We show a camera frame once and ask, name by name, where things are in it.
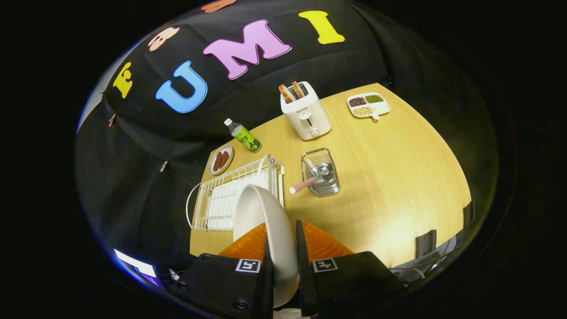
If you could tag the small sausage plate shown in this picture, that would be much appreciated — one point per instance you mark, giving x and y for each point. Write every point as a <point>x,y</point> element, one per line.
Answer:
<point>211,168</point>

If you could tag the red clip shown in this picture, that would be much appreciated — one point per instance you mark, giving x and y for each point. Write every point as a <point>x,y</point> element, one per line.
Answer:
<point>112,119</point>

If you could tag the toast slice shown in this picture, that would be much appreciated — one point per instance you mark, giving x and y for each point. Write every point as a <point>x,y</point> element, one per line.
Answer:
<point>286,93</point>
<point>298,89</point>

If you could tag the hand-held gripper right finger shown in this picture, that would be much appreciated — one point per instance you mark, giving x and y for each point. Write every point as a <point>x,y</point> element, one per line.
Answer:
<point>305,274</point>

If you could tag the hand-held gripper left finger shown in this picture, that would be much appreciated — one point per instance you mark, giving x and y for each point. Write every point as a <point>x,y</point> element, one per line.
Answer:
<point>221,283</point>

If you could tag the white toaster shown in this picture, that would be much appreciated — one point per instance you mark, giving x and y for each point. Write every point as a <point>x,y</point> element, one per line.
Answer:
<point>305,117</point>

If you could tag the white clip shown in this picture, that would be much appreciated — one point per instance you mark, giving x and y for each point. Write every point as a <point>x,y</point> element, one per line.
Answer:
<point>163,166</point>

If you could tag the black table bracket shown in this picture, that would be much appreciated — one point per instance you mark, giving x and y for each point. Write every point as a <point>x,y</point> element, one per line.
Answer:
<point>468,213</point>
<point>426,243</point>

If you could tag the black backdrop cloth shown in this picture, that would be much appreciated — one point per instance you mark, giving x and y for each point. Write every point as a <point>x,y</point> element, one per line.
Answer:
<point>133,177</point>

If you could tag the computer screen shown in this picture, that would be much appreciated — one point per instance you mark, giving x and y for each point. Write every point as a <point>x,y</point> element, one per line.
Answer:
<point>135,264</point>

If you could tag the brown sausage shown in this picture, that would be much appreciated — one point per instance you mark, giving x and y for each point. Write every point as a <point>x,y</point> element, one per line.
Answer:
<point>217,162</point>
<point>224,159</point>

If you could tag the divided white bean dish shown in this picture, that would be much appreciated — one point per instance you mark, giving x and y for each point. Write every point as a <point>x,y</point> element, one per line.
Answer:
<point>369,106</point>

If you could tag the green label drink bottle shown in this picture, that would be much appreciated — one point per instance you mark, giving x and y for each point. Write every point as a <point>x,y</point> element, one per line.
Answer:
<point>244,137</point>

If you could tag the white plate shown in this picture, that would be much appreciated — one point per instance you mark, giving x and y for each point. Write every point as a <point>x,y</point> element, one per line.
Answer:
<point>266,208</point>

